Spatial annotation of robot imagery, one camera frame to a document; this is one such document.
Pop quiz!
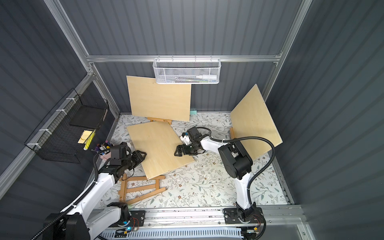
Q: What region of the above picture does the plywood board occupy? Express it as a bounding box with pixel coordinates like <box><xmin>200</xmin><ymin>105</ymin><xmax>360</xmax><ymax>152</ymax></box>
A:
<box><xmin>231</xmin><ymin>85</ymin><xmax>283</xmax><ymax>147</ymax></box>
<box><xmin>127</xmin><ymin>76</ymin><xmax>192</xmax><ymax>122</ymax></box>
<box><xmin>127</xmin><ymin>122</ymin><xmax>194</xmax><ymax>180</ymax></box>

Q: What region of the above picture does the wooden easel frame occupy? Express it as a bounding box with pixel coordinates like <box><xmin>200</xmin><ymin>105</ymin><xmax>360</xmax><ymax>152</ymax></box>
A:
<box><xmin>147</xmin><ymin>117</ymin><xmax>172</xmax><ymax>125</ymax></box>

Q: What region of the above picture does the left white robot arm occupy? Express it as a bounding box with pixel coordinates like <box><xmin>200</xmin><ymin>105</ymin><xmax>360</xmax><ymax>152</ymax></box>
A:
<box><xmin>33</xmin><ymin>142</ymin><xmax>147</xmax><ymax>240</ymax></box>

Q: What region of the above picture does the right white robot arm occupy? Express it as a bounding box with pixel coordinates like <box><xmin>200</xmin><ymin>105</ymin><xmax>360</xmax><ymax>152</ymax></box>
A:
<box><xmin>174</xmin><ymin>127</ymin><xmax>264</xmax><ymax>223</ymax></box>

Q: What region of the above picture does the pink pen cup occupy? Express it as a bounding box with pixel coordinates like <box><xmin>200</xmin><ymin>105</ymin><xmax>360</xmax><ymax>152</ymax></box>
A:
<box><xmin>94</xmin><ymin>141</ymin><xmax>114</xmax><ymax>160</ymax></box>

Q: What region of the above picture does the yellow sticky note pad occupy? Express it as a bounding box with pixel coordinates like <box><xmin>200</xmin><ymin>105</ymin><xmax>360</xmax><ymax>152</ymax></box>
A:
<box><xmin>78</xmin><ymin>130</ymin><xmax>94</xmax><ymax>144</ymax></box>

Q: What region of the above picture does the white marker in basket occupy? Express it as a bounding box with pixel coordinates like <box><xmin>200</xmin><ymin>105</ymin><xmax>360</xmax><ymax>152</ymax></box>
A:
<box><xmin>196</xmin><ymin>75</ymin><xmax>218</xmax><ymax>83</ymax></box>

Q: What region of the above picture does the black wire mesh basket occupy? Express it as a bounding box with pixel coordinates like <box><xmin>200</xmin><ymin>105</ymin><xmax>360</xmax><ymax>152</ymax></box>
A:
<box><xmin>24</xmin><ymin>91</ymin><xmax>109</xmax><ymax>164</ymax></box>

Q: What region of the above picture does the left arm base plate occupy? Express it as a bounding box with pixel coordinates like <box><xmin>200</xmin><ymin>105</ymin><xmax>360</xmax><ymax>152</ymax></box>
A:
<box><xmin>110</xmin><ymin>210</ymin><xmax>146</xmax><ymax>228</ymax></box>

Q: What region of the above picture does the white wire mesh basket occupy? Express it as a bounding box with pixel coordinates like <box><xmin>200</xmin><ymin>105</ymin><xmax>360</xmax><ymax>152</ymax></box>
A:
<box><xmin>153</xmin><ymin>59</ymin><xmax>222</xmax><ymax>85</ymax></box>

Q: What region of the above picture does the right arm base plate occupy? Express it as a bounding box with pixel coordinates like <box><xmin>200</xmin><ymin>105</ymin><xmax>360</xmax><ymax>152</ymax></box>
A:
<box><xmin>222</xmin><ymin>208</ymin><xmax>265</xmax><ymax>226</ymax></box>

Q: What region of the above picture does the aluminium rail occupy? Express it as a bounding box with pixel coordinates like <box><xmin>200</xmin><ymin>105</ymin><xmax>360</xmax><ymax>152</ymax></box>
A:
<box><xmin>62</xmin><ymin>204</ymin><xmax>304</xmax><ymax>229</ymax></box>

